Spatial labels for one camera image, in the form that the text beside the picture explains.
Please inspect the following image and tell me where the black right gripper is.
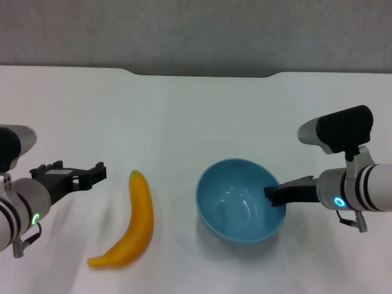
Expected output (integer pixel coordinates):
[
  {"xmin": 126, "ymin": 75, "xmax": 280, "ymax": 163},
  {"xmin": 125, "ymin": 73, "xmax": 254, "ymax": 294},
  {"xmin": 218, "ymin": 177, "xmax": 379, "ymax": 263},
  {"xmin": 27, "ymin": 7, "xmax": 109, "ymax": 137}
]
[{"xmin": 263, "ymin": 175, "xmax": 321, "ymax": 208}]

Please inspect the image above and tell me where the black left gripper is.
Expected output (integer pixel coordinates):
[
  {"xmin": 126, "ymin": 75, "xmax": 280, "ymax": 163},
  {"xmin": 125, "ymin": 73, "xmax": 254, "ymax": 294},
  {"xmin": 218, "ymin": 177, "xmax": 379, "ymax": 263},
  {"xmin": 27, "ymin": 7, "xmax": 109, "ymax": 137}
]
[{"xmin": 29, "ymin": 160, "xmax": 108, "ymax": 209}]

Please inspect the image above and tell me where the blue bowl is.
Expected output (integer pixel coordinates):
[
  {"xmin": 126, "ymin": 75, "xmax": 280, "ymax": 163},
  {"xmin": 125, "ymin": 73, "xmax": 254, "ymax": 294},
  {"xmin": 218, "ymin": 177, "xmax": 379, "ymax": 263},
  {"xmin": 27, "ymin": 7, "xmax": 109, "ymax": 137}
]
[{"xmin": 195, "ymin": 157, "xmax": 288, "ymax": 243}]

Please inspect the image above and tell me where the yellow banana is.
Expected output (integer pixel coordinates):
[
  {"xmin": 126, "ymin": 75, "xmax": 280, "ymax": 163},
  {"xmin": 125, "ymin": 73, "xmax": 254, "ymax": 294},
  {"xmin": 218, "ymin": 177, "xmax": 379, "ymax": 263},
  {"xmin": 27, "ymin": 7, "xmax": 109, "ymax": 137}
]
[{"xmin": 87, "ymin": 170, "xmax": 154, "ymax": 270}]

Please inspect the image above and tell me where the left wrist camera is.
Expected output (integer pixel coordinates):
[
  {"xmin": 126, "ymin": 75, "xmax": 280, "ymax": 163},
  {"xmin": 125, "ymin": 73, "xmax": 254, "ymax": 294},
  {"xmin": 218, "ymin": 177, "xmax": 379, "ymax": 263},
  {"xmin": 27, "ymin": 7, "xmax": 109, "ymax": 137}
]
[{"xmin": 0, "ymin": 124, "xmax": 38, "ymax": 184}]

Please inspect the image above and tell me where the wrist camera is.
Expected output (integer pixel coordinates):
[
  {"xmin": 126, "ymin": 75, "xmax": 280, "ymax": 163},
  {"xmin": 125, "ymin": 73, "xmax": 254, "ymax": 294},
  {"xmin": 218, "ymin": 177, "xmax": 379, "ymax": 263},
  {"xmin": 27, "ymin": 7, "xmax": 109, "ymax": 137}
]
[
  {"xmin": 0, "ymin": 124, "xmax": 38, "ymax": 184},
  {"xmin": 297, "ymin": 105, "xmax": 375, "ymax": 172}
]

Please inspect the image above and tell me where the right arm cable with plug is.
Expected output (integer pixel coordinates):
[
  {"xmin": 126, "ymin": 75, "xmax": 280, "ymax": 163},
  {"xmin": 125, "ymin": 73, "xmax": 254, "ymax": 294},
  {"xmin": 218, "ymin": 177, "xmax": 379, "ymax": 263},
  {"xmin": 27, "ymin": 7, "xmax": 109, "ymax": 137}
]
[{"xmin": 334, "ymin": 209, "xmax": 368, "ymax": 234}]

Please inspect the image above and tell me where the arm cable with plug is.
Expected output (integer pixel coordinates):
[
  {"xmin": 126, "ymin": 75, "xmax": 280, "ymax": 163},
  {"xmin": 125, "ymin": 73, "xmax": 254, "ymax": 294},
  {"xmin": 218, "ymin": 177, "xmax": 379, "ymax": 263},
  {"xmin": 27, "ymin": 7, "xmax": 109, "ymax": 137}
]
[
  {"xmin": 334, "ymin": 209, "xmax": 368, "ymax": 234},
  {"xmin": 12, "ymin": 222, "xmax": 43, "ymax": 260}
]

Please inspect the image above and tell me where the left arm cable with plug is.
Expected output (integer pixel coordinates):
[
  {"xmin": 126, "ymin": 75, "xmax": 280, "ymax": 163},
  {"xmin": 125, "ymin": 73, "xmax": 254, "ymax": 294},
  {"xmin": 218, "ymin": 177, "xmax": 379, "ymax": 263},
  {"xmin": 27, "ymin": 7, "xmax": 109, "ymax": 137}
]
[{"xmin": 12, "ymin": 222, "xmax": 43, "ymax": 260}]

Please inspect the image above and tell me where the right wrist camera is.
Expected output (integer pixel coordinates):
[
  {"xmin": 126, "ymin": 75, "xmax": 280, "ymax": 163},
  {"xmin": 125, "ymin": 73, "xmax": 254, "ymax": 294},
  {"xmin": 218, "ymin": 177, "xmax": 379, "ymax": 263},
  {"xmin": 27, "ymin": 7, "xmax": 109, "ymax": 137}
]
[{"xmin": 297, "ymin": 105, "xmax": 375, "ymax": 172}]

